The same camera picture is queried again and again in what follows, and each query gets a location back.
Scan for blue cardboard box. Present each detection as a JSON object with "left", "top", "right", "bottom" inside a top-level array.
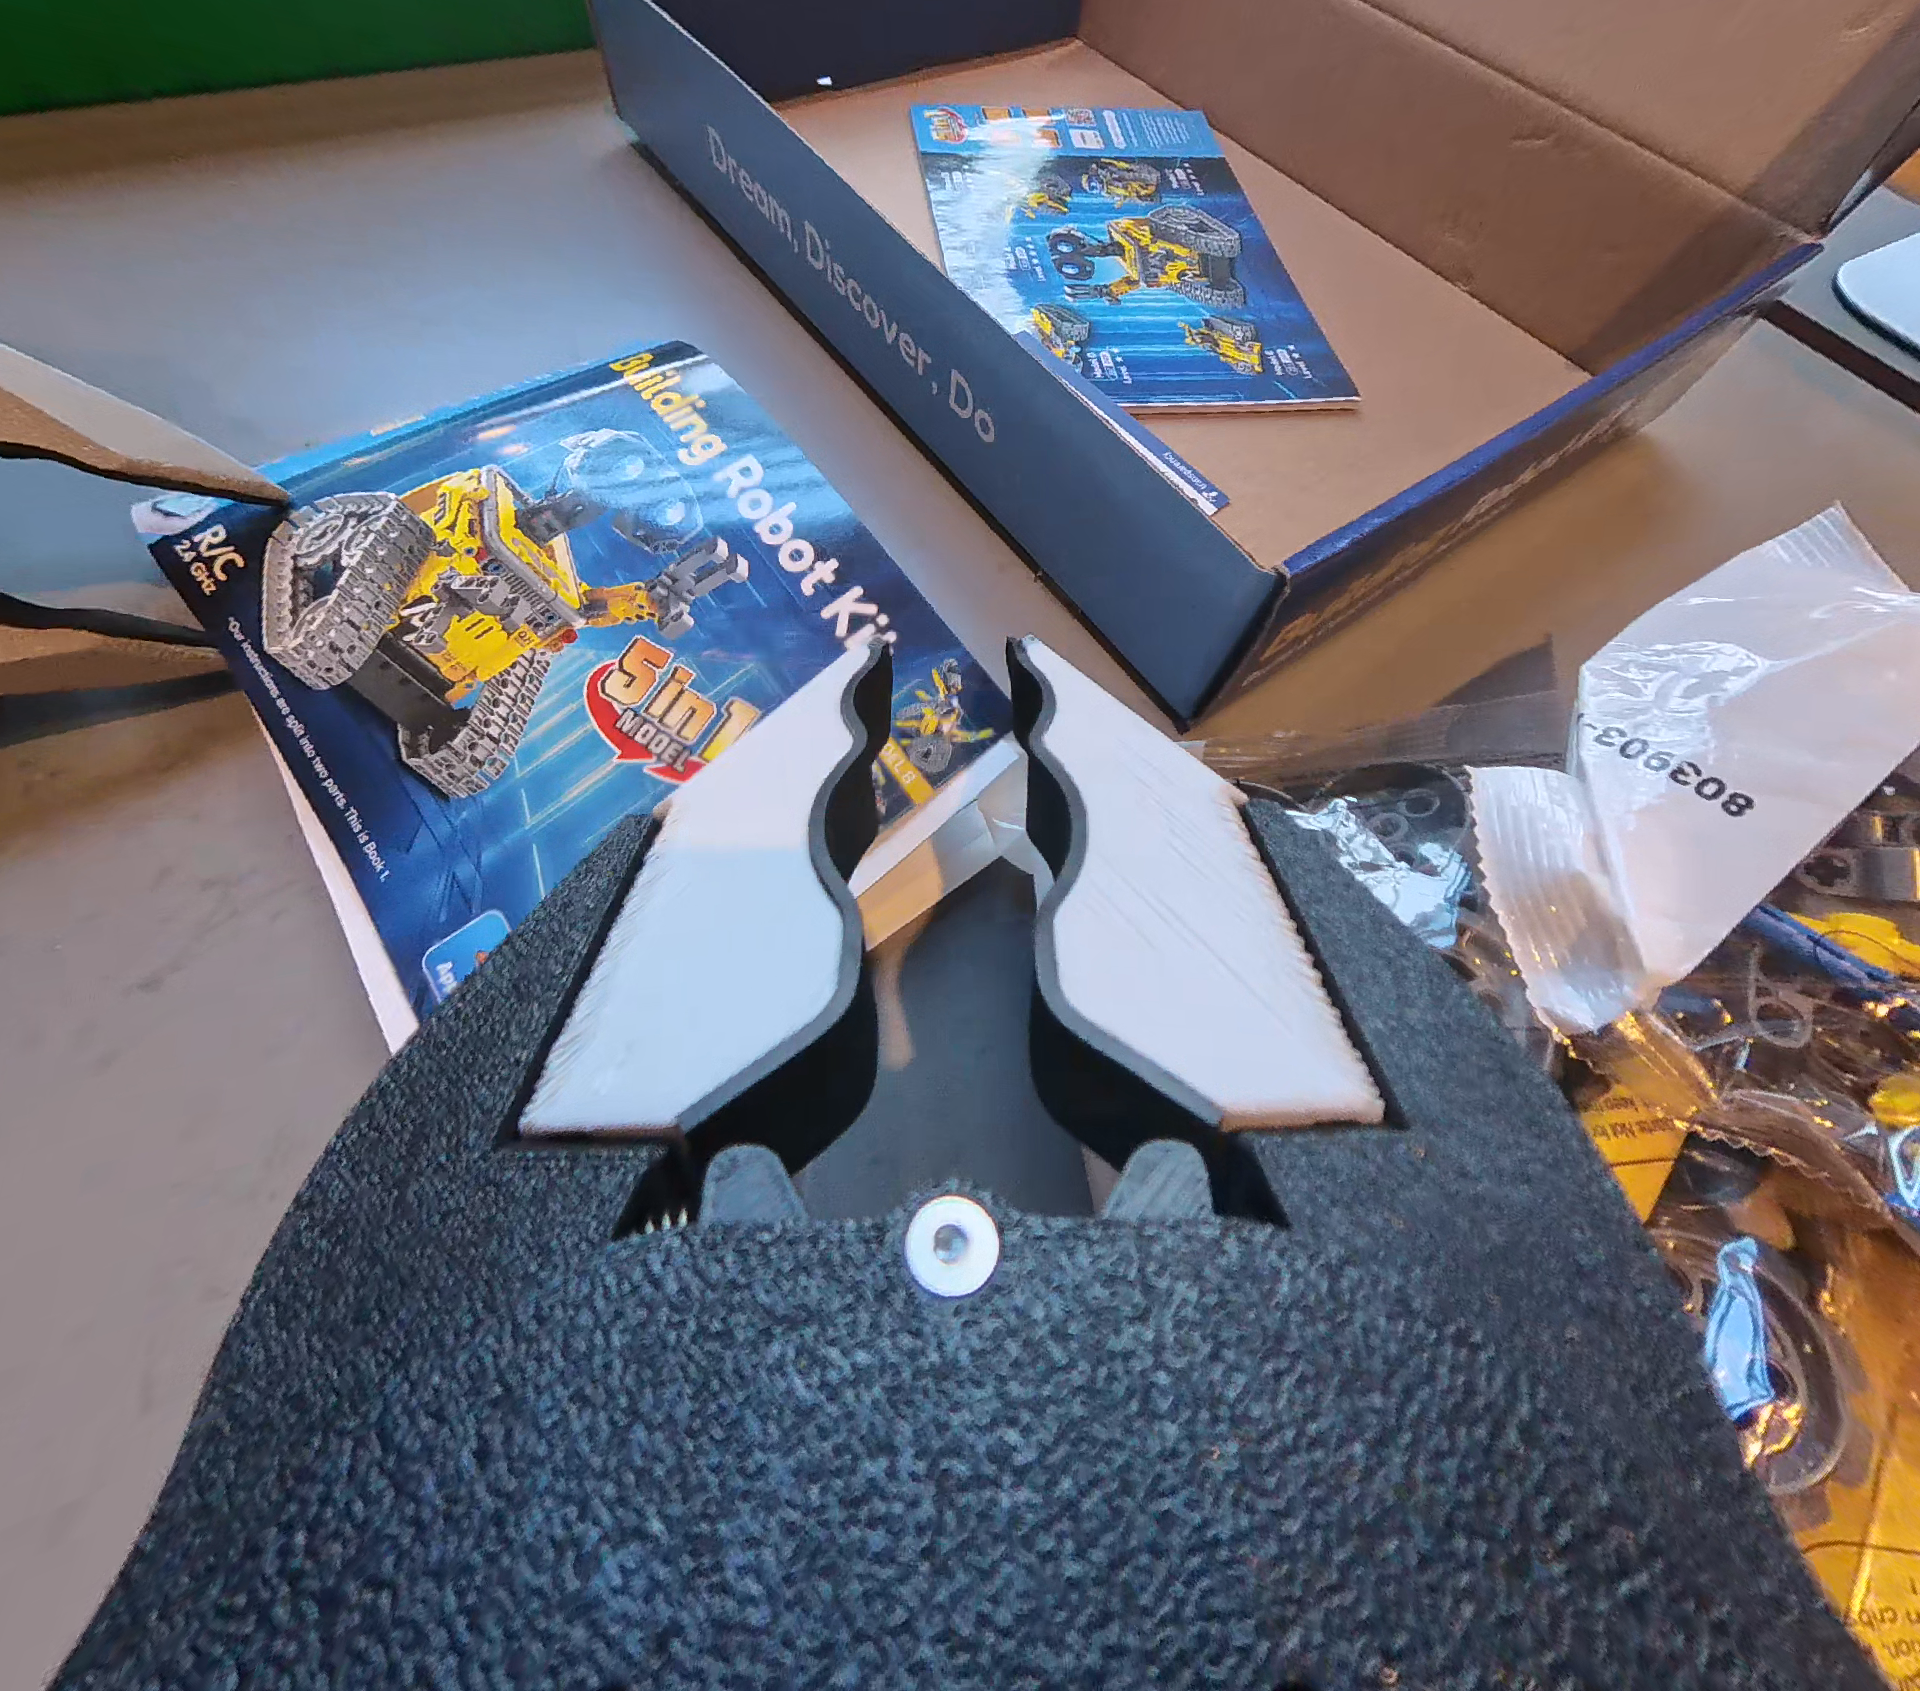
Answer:
[{"left": 571, "top": 0, "right": 1920, "bottom": 722}]

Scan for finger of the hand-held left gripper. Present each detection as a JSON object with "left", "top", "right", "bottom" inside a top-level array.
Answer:
[
  {"left": 0, "top": 586, "right": 244, "bottom": 705},
  {"left": 0, "top": 342, "right": 289, "bottom": 508}
]

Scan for clear bag yellow blue parts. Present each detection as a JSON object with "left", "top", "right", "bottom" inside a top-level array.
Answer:
[{"left": 1470, "top": 502, "right": 1920, "bottom": 1076}]

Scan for blue-cover instruction booklet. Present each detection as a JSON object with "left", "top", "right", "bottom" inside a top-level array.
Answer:
[{"left": 130, "top": 338, "right": 1041, "bottom": 1057}]

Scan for grey desk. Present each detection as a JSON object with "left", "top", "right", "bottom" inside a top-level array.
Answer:
[{"left": 0, "top": 46, "right": 1920, "bottom": 1682}]

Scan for thin blue printed leaflet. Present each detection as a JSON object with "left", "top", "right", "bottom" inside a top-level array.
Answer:
[{"left": 908, "top": 107, "right": 1364, "bottom": 416}]

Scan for clear bag yellow leaflet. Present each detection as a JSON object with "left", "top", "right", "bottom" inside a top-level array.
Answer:
[{"left": 1558, "top": 1046, "right": 1920, "bottom": 1691}]

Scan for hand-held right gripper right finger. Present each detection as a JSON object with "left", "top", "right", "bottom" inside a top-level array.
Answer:
[{"left": 1009, "top": 634, "right": 1391, "bottom": 1193}]

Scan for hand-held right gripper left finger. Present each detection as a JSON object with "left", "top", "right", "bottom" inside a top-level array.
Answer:
[{"left": 515, "top": 634, "right": 896, "bottom": 1182}]

